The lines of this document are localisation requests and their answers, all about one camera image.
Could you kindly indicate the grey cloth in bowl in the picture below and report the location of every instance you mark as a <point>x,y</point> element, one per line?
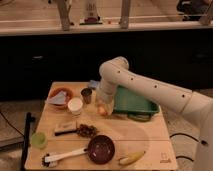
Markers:
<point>58,99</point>

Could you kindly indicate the small green cup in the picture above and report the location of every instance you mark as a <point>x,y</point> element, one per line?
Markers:
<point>38,140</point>

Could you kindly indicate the green plastic tray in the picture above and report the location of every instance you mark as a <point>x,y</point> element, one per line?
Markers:
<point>127,101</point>

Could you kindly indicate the orange apple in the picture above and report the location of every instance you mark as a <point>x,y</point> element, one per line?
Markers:
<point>102,111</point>

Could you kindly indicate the pile of dark nuts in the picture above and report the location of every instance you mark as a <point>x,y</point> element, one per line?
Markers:
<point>87,131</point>

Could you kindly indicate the blue cloth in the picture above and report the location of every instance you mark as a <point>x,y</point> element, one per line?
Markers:
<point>93,84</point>

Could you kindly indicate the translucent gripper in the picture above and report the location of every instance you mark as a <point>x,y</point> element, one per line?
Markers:
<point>104,100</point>

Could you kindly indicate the brown block with black handle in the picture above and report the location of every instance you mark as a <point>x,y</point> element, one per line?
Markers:
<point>64,128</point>

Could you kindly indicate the black stand left of table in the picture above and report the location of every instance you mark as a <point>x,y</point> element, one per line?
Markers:
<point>28,121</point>

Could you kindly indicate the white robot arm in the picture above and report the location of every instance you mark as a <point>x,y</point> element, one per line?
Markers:
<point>194,107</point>

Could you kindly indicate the dark purple bowl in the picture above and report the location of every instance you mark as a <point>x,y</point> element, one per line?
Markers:
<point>101,149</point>

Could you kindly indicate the yellow banana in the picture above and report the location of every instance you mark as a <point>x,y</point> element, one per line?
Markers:
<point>131,158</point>

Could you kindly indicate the metal cup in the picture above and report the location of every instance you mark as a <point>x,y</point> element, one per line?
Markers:
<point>87,95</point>

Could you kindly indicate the white paper cup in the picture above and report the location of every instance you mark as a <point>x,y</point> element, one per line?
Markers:
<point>75,105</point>

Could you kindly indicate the white toy on shelf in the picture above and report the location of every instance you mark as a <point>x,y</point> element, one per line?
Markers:
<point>90,13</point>

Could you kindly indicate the orange bowl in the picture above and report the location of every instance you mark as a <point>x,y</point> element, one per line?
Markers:
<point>69,96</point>

